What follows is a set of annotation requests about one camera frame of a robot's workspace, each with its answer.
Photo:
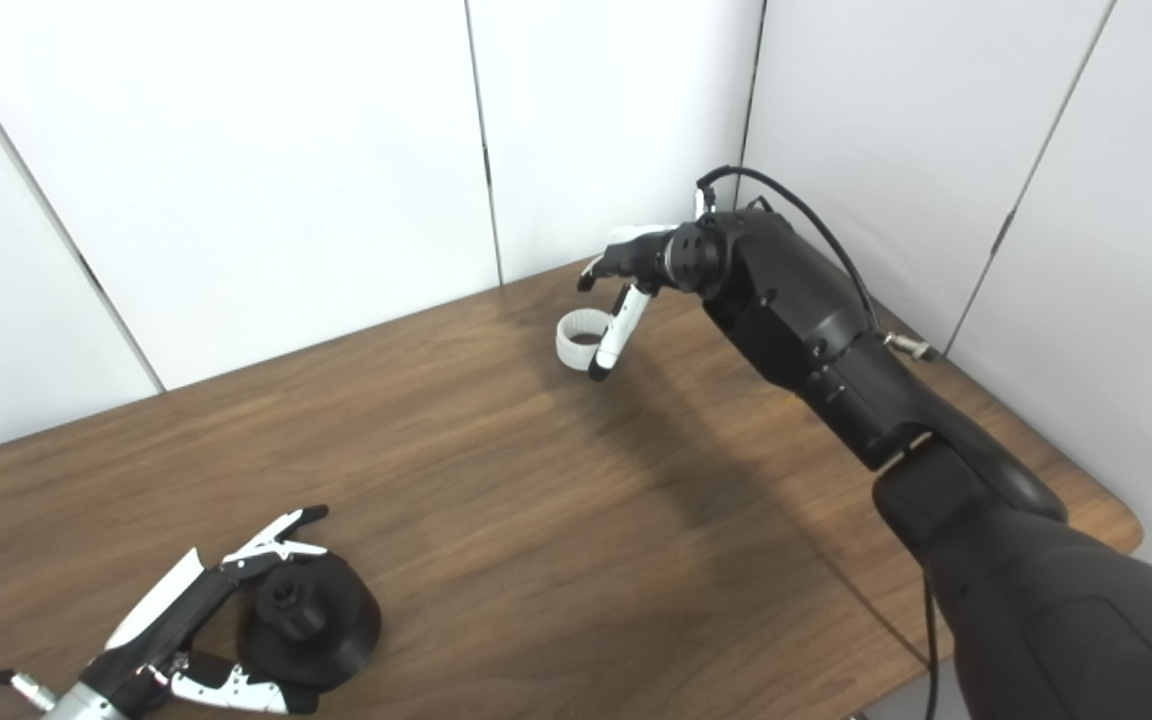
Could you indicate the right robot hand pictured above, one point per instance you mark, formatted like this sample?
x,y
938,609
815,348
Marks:
x,y
636,260

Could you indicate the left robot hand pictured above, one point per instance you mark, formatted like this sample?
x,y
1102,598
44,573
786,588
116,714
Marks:
x,y
171,620

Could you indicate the round black part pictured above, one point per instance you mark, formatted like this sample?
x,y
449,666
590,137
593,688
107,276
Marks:
x,y
336,625

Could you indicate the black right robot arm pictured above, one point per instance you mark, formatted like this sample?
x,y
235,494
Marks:
x,y
936,450

